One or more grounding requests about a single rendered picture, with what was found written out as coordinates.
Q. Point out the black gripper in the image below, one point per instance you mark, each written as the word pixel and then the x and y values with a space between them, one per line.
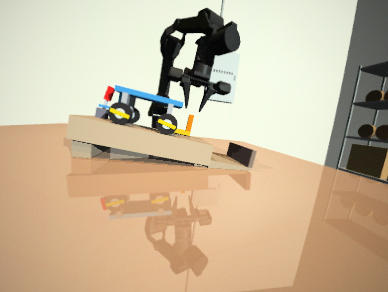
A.
pixel 202 69

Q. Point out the tan wooden ramp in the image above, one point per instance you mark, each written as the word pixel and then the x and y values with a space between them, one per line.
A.
pixel 92 135

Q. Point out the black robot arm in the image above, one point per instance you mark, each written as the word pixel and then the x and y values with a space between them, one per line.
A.
pixel 219 39

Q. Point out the red-headed metal pin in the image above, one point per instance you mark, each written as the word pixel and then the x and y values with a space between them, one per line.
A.
pixel 108 95

